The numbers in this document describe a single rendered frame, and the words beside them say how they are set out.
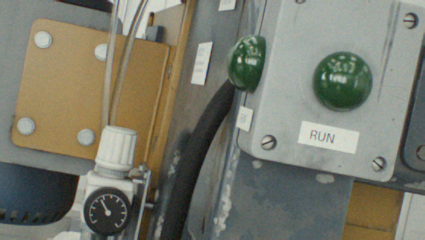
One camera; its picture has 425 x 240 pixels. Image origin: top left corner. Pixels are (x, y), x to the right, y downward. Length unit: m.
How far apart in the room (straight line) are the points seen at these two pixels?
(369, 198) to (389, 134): 0.32
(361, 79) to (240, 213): 0.11
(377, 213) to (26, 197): 0.35
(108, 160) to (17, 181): 0.23
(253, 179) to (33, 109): 0.40
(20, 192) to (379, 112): 0.52
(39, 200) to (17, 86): 0.12
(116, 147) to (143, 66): 0.18
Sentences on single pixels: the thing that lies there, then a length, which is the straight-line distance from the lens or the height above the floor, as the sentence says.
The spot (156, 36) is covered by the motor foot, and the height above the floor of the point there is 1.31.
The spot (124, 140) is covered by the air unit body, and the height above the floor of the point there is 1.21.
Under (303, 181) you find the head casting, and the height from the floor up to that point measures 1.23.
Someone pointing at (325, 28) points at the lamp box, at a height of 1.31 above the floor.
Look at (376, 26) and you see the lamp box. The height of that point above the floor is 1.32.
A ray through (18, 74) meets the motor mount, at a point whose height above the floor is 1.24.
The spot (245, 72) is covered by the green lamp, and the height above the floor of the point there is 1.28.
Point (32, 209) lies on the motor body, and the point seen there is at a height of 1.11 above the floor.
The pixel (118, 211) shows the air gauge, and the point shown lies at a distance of 0.65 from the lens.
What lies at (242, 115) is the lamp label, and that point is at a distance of 0.44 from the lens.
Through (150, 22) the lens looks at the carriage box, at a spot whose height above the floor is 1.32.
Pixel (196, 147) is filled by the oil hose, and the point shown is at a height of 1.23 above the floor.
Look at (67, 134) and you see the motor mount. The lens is 0.83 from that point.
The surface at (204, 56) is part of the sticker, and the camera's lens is 0.59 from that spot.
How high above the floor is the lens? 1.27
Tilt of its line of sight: 3 degrees down
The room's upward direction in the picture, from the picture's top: 12 degrees clockwise
